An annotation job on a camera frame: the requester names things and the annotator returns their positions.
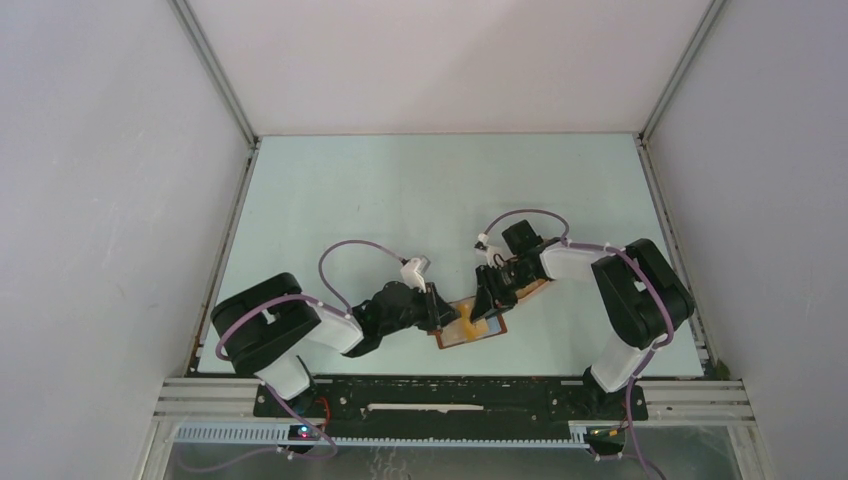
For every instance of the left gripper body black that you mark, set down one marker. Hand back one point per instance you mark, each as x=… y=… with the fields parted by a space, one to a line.
x=415 y=313

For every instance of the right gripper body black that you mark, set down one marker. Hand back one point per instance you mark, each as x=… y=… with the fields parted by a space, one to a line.
x=505 y=281

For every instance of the pink oval tray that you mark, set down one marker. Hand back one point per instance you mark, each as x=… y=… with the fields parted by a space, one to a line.
x=526 y=293

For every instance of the brown leather card holder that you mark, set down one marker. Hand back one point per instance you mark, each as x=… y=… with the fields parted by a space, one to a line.
x=448 y=337

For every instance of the gold VIP credit card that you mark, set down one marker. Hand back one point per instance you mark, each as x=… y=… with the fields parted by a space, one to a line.
x=468 y=329

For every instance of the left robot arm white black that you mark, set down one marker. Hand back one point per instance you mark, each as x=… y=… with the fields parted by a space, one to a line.
x=260 y=327

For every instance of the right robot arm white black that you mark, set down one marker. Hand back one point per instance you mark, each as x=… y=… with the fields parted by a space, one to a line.
x=645 y=300

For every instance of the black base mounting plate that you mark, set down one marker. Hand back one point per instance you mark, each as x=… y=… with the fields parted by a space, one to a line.
x=464 y=408

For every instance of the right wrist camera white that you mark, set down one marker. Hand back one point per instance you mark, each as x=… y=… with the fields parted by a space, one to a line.
x=492 y=255

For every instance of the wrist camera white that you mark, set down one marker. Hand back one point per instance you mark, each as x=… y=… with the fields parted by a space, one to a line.
x=492 y=255
x=412 y=272

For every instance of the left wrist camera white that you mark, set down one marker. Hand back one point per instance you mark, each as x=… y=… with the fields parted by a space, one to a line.
x=412 y=272

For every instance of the aluminium frame post right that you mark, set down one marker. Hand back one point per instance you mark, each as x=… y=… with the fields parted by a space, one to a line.
x=693 y=47

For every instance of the aluminium frame post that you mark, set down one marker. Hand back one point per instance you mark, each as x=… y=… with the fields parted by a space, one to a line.
x=693 y=47
x=198 y=39

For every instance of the aluminium frame post left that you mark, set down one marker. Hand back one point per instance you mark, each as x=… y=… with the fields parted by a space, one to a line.
x=198 y=39

